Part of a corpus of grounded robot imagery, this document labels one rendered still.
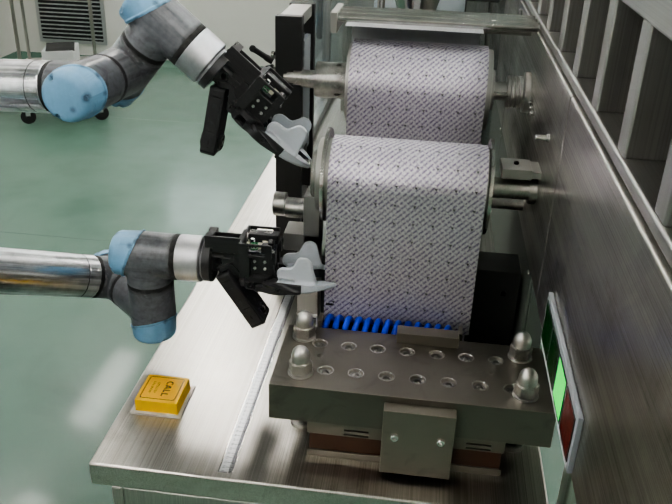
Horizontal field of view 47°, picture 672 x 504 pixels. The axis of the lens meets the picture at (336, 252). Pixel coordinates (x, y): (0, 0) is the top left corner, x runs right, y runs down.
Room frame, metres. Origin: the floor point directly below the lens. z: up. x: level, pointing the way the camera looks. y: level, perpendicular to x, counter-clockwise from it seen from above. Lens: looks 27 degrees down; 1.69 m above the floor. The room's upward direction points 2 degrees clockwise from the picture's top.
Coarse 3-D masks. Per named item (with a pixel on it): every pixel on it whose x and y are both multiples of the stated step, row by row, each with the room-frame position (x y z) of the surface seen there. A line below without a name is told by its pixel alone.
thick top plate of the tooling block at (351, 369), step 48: (288, 336) 1.02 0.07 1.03; (336, 336) 1.02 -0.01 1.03; (384, 336) 1.03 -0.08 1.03; (288, 384) 0.90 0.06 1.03; (336, 384) 0.90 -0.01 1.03; (384, 384) 0.90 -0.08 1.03; (432, 384) 0.91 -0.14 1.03; (480, 384) 0.92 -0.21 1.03; (480, 432) 0.86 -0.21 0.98; (528, 432) 0.86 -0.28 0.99
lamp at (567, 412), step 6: (564, 402) 0.66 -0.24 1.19; (564, 408) 0.66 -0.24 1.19; (570, 408) 0.63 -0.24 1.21; (564, 414) 0.65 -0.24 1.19; (570, 414) 0.63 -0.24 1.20; (564, 420) 0.65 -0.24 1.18; (570, 420) 0.62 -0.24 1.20; (564, 426) 0.64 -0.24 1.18; (570, 426) 0.62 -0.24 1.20; (564, 432) 0.64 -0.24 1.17; (570, 432) 0.62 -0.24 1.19; (564, 438) 0.63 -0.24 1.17; (564, 444) 0.63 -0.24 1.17; (564, 450) 0.62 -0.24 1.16
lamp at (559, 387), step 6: (558, 366) 0.72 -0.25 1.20; (558, 372) 0.71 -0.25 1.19; (558, 378) 0.71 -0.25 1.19; (564, 378) 0.68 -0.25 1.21; (558, 384) 0.70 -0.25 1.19; (564, 384) 0.68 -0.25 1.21; (558, 390) 0.70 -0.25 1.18; (564, 390) 0.67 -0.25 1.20; (558, 396) 0.69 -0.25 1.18; (558, 402) 0.69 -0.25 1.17; (558, 408) 0.68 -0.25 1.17; (558, 414) 0.68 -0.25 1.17; (558, 420) 0.67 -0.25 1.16
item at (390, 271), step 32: (352, 224) 1.08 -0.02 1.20; (384, 224) 1.08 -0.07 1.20; (352, 256) 1.08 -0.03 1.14; (384, 256) 1.08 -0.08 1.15; (416, 256) 1.07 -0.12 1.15; (448, 256) 1.06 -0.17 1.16; (352, 288) 1.08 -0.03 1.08; (384, 288) 1.08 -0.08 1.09; (416, 288) 1.07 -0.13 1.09; (448, 288) 1.06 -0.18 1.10; (384, 320) 1.08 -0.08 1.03; (416, 320) 1.07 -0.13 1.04; (448, 320) 1.06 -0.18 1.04
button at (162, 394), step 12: (144, 384) 1.03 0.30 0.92; (156, 384) 1.03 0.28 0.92; (168, 384) 1.03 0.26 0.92; (180, 384) 1.03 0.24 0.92; (144, 396) 0.99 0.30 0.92; (156, 396) 1.00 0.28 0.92; (168, 396) 1.00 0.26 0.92; (180, 396) 1.00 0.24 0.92; (144, 408) 0.98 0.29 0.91; (156, 408) 0.98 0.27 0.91; (168, 408) 0.98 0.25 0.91; (180, 408) 0.99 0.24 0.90
